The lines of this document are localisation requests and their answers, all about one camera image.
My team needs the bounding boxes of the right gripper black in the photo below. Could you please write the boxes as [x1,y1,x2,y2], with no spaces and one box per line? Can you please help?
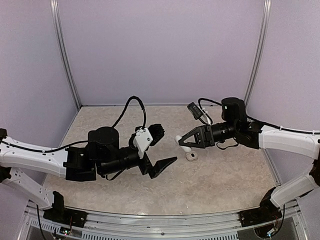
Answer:
[178,121,238,149]

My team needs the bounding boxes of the white earbud charging case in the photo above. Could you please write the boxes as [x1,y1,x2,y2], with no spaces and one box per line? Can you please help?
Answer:
[185,152,198,162]

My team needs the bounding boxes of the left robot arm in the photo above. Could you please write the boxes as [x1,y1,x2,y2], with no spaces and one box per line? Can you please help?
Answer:
[0,124,178,223]

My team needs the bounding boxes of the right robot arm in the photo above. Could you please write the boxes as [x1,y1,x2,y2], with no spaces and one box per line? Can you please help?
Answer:
[175,97,320,222]

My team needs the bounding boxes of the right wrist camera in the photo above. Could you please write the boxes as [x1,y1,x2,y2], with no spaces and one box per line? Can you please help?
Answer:
[187,102,214,126]

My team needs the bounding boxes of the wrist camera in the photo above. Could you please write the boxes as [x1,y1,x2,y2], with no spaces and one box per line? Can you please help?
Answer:
[133,123,165,159]
[187,102,214,126]

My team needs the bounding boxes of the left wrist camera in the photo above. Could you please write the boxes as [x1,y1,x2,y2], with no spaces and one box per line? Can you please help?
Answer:
[133,123,165,159]

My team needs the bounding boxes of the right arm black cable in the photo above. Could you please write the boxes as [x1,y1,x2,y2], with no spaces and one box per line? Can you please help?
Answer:
[198,97,320,151]

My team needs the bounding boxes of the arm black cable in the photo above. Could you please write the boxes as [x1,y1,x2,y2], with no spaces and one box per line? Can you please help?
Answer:
[0,96,148,156]
[198,97,320,151]

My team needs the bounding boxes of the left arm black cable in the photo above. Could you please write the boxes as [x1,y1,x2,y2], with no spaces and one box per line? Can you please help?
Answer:
[0,96,148,156]

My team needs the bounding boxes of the curved aluminium front rail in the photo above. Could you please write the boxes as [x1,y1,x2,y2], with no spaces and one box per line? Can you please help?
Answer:
[18,199,308,240]

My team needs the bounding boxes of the right aluminium corner post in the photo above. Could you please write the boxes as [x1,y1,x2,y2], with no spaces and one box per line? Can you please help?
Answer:
[244,0,272,108]

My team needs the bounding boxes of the aluminium corner post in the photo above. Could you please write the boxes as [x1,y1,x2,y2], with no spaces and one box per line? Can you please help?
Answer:
[50,0,82,111]
[244,0,272,108]

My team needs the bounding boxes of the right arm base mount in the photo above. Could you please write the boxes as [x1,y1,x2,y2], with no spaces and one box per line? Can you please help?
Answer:
[239,187,283,227]

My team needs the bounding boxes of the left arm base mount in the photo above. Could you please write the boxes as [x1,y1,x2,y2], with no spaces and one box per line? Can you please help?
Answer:
[43,191,88,228]

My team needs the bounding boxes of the left aluminium corner post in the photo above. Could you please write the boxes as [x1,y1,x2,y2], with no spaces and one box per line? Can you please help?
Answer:
[50,0,82,111]

